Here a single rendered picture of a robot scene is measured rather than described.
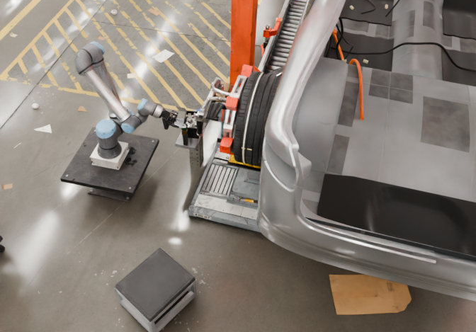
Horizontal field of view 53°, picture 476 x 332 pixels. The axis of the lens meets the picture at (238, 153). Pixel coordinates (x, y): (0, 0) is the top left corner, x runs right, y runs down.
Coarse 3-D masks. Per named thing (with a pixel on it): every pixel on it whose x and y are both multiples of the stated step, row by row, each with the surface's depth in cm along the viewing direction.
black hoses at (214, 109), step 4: (212, 104) 322; (216, 104) 321; (220, 104) 324; (224, 104) 330; (208, 108) 322; (212, 108) 321; (216, 108) 321; (220, 108) 320; (224, 108) 331; (208, 112) 322; (212, 112) 321; (216, 112) 321; (208, 116) 323; (212, 116) 322; (216, 116) 322; (216, 120) 323
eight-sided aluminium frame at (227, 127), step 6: (240, 78) 330; (246, 78) 331; (234, 84) 325; (234, 90) 321; (240, 90) 321; (234, 96) 317; (228, 114) 318; (234, 114) 317; (228, 120) 321; (234, 120) 321; (228, 126) 318
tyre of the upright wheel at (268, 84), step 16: (256, 80) 319; (272, 80) 320; (256, 96) 312; (272, 96) 311; (240, 112) 310; (256, 112) 309; (240, 128) 312; (256, 128) 309; (240, 144) 318; (256, 144) 314; (240, 160) 334; (256, 160) 325
